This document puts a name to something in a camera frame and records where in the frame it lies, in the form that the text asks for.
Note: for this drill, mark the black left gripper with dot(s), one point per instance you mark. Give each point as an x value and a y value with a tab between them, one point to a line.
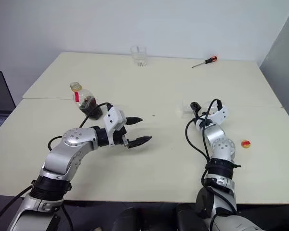
120	138

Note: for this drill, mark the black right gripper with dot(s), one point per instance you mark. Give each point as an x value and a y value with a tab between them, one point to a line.
202	115

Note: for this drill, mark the small cola bottle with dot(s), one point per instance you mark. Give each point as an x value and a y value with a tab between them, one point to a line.
88	106

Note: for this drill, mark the yellow and red bottle cap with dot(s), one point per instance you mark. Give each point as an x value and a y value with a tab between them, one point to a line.
245	144

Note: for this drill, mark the orange and black screwdriver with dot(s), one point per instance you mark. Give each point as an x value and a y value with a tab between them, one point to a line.
210	59

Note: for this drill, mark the clear glass tumbler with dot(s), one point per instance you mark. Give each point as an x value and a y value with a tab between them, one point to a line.
139	56

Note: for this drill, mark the dark laptop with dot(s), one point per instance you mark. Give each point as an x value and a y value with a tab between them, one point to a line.
0	96

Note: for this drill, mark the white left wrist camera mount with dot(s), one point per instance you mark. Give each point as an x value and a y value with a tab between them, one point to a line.
113	119

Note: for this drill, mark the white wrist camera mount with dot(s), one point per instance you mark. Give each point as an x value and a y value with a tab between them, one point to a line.
113	119
220	115

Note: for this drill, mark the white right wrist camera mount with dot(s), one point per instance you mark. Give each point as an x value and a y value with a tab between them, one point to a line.
220	115

